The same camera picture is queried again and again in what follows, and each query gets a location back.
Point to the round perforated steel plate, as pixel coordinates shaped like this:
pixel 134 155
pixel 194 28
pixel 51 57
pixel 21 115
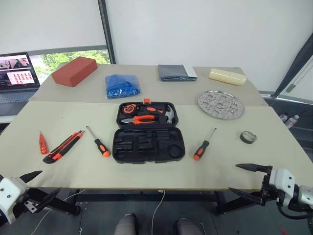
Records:
pixel 221 105

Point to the cream yellow plastic case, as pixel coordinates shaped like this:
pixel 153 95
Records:
pixel 227 76

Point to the plastic bottles cluster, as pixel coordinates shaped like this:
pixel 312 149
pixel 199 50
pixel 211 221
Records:
pixel 291 120

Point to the dark window frame post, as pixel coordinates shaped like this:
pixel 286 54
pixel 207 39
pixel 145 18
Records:
pixel 107 31

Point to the orange black screwdriver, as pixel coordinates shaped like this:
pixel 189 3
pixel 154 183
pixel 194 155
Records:
pixel 201 149
pixel 101 147

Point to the red tester pen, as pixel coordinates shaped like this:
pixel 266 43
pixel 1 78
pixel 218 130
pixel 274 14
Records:
pixel 43 144

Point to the dark rounded grey shape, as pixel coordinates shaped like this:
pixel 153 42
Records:
pixel 124 224
pixel 187 226

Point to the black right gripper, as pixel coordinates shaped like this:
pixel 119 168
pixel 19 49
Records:
pixel 265 186

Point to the open laptop computer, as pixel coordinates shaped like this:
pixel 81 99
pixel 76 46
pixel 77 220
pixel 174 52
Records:
pixel 17 80

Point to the steel claw hammer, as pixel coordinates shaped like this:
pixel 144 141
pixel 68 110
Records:
pixel 170 115

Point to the blue plastic bag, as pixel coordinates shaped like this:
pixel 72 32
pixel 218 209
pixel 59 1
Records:
pixel 122 85

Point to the black plastic tool case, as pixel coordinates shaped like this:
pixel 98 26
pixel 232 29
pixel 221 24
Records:
pixel 149 149

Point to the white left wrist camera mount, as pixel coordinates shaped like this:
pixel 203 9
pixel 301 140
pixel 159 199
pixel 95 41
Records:
pixel 9 193

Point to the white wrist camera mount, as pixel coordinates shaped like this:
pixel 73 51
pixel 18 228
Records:
pixel 283 178
pixel 9 193

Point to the dark diagonal support beam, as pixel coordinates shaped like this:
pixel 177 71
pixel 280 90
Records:
pixel 296 63

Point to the red rectangular foam block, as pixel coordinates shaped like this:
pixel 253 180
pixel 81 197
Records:
pixel 73 71

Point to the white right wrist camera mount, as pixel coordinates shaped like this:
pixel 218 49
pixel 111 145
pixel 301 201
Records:
pixel 283 178

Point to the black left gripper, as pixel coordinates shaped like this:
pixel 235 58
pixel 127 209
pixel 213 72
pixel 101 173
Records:
pixel 30 206

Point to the black table frame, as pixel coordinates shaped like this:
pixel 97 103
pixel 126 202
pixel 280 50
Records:
pixel 146 195

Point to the orange black utility knife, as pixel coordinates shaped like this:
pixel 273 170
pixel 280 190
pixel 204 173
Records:
pixel 61 150

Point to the dark grey packaged cloth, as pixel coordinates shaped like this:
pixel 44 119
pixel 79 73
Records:
pixel 173 72

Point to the orange black tape measure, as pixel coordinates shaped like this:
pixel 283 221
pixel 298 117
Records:
pixel 129 109

